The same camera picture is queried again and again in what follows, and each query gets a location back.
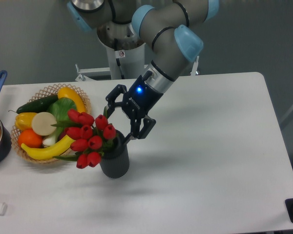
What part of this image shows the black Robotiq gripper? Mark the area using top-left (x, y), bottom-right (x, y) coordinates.
top-left (105, 75), bottom-right (164, 144)

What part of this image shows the red tulip bouquet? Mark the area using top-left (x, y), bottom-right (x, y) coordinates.
top-left (54, 108), bottom-right (118, 169)

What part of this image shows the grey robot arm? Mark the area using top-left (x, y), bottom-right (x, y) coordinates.
top-left (67, 0), bottom-right (219, 144)

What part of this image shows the dark grey ribbed vase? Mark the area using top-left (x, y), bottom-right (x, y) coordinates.
top-left (100, 130), bottom-right (129, 178)

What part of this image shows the yellow squash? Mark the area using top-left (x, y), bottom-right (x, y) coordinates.
top-left (58, 87), bottom-right (86, 113)

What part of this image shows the green bok choy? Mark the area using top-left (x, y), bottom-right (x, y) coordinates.
top-left (42, 97), bottom-right (77, 147)

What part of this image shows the yellow banana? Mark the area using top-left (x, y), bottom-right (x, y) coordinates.
top-left (21, 136), bottom-right (75, 160)

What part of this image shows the green cucumber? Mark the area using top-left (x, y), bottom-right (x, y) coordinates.
top-left (9, 95), bottom-right (58, 114)

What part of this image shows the beige round disc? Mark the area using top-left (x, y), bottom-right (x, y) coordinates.
top-left (31, 112), bottom-right (57, 136)

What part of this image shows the orange fruit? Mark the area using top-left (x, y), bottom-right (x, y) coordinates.
top-left (18, 129), bottom-right (42, 148)

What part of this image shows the yellow bell pepper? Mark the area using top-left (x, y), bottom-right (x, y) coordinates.
top-left (15, 112), bottom-right (37, 131)

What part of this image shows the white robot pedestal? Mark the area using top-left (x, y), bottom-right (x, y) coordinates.
top-left (75, 45), bottom-right (200, 82)

